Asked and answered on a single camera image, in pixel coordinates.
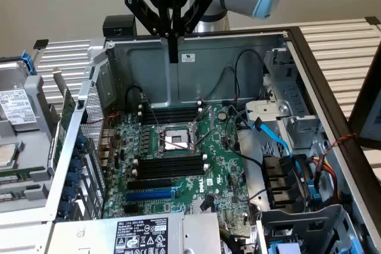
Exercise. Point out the black RAM slot white latch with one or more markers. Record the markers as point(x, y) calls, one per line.
point(169, 160)
point(172, 112)
point(169, 173)
point(172, 105)

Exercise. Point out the black box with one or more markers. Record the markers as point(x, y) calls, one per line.
point(119, 26)

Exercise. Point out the open black silver PC case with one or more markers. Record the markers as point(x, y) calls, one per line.
point(149, 66)

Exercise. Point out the thin metal locking lever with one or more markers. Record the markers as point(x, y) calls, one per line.
point(153, 112)
point(175, 143)

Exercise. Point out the round coin battery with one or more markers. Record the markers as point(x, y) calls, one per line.
point(222, 114)

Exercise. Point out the small black table clamp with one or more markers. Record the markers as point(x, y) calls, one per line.
point(372, 20)
point(40, 44)

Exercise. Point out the blue plastic disk latch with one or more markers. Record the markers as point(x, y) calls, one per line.
point(29, 62)

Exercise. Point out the silver CPU socket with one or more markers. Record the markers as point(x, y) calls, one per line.
point(178, 135)

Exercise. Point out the silver network port block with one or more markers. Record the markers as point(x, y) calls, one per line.
point(108, 135)
point(107, 146)

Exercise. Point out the grey parts rack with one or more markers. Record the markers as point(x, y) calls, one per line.
point(35, 93)

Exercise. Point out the blue card retention clip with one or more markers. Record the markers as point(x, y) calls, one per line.
point(72, 179)
point(76, 164)
point(69, 192)
point(64, 208)
point(81, 141)

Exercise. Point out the silver USB port block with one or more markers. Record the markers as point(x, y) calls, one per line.
point(105, 154)
point(104, 163)

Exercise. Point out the green Dell motherboard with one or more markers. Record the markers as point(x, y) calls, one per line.
point(214, 159)

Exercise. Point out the silver metal disk bay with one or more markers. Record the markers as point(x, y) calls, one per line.
point(297, 123)

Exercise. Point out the silver hard disk with label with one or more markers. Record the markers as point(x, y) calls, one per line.
point(15, 102)

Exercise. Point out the long black expansion slot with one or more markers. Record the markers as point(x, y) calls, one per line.
point(149, 184)

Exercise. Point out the black framed panel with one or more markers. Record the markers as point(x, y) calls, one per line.
point(361, 102)

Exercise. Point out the long blue expansion slot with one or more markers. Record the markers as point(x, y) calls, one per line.
point(149, 196)

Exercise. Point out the black fan shroud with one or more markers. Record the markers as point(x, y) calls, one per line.
point(276, 182)

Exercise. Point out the silver finned heat sink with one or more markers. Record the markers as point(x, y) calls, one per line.
point(196, 206)

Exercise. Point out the short black expansion slot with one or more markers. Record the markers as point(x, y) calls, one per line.
point(131, 209)

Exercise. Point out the silver CPU chip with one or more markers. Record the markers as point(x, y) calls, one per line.
point(6, 156)

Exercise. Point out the silver power supply with label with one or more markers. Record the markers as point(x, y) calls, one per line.
point(193, 230)

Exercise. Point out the grey metal drive cage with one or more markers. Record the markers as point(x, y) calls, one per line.
point(312, 218)

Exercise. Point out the metal socket cover frame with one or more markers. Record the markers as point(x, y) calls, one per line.
point(212, 114)

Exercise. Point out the green graphics card silver bracket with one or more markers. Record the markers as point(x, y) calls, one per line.
point(70, 108)

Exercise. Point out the blue plastic drive bracket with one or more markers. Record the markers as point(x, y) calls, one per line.
point(287, 248)

